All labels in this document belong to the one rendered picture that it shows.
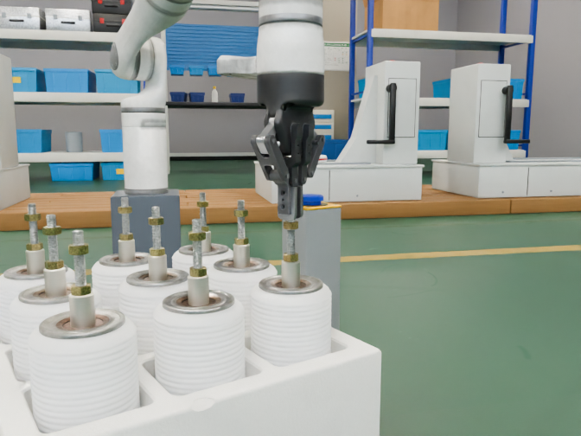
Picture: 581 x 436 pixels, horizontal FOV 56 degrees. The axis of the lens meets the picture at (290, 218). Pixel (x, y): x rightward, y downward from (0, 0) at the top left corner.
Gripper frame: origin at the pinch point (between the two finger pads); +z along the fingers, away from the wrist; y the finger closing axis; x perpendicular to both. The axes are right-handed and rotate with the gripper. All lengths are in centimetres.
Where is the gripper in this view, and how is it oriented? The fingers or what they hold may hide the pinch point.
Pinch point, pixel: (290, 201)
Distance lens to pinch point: 63.1
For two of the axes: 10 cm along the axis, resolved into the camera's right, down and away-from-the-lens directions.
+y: 5.1, -1.3, 8.5
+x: -8.6, -0.8, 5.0
